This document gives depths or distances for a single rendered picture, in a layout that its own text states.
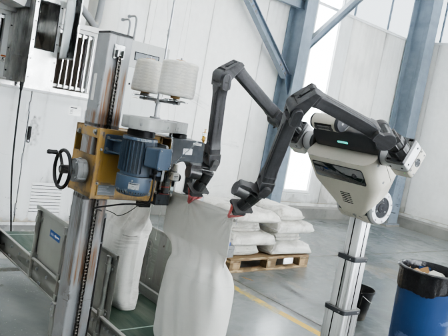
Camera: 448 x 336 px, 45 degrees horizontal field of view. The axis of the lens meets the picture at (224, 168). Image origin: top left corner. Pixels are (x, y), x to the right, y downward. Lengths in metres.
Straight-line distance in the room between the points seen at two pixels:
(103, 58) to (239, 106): 5.79
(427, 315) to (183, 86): 2.63
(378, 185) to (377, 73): 8.27
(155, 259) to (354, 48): 7.27
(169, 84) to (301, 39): 6.17
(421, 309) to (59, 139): 3.44
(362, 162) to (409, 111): 8.68
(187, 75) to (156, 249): 1.34
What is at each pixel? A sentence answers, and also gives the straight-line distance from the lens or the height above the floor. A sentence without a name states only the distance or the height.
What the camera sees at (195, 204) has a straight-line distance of 2.52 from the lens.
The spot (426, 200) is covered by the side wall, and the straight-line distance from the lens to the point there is 10.92.
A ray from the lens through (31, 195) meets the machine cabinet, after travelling 5.31.
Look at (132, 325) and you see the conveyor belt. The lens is 2.84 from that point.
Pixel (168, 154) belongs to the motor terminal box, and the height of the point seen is 1.28.
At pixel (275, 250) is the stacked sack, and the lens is 5.75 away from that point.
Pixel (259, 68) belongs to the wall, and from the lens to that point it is 8.35.
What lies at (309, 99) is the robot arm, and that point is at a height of 1.59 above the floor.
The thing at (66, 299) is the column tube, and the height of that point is 0.54.
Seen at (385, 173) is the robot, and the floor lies 1.36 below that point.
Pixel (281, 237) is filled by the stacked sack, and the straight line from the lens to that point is 5.91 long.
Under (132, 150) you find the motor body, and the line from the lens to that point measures 2.29.
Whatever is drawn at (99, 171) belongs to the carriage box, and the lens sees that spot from 2.43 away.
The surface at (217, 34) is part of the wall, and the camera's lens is 7.81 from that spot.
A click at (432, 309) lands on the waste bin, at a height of 0.41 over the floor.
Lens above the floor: 1.48
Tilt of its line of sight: 5 degrees down
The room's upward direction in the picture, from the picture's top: 10 degrees clockwise
